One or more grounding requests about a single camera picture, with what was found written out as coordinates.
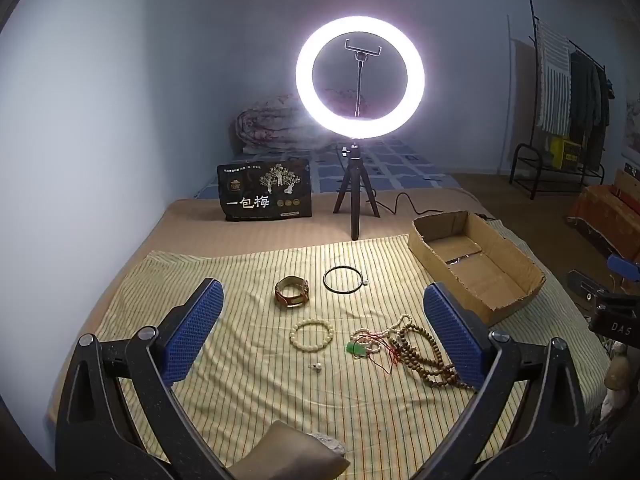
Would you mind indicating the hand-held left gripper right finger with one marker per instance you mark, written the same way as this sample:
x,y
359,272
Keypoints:
x,y
452,330

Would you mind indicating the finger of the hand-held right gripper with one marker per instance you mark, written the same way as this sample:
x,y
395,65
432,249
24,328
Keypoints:
x,y
625,266
582,287

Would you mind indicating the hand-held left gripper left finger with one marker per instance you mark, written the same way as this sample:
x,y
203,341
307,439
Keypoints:
x,y
195,330

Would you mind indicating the brown cardboard box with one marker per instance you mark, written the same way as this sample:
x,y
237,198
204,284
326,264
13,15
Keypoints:
x,y
500,255

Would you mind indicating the green jade pendant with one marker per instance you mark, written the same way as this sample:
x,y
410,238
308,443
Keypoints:
x,y
357,349

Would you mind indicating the thin black bangle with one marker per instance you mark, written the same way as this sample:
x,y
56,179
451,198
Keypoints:
x,y
325,280

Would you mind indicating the beige gourd ornament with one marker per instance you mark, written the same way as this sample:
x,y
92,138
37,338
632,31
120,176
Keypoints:
x,y
616,375

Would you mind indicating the orange cloth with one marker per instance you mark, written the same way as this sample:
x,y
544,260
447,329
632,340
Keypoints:
x,y
605,215

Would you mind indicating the yellow striped cloth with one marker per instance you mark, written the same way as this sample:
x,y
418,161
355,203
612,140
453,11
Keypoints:
x,y
250,385

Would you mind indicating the brown bed blanket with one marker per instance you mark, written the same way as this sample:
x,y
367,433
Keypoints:
x,y
200,230

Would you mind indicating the yellow box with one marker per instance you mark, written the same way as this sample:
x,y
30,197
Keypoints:
x,y
565,152

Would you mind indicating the black metal clothes rack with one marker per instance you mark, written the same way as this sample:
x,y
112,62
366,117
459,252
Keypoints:
x,y
520,160

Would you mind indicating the grey padded cushion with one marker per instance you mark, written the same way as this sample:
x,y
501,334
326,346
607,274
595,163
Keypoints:
x,y
285,452

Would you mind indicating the black printed snack bag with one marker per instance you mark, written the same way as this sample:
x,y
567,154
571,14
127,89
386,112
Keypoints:
x,y
265,190

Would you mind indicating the black mini tripod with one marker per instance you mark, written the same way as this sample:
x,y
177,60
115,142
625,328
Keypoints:
x,y
356,200

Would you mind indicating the dark hanging clothes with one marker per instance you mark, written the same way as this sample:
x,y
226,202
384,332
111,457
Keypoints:
x,y
587,105

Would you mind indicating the blue checked bed sheet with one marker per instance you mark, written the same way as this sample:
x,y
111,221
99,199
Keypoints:
x,y
400,160

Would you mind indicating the striped hanging towel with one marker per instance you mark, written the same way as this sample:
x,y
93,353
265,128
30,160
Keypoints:
x,y
552,80

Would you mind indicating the folded floral quilt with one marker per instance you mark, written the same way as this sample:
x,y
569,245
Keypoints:
x,y
260,125

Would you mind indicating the metal phone holder pole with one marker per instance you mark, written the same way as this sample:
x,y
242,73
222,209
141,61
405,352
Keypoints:
x,y
358,85

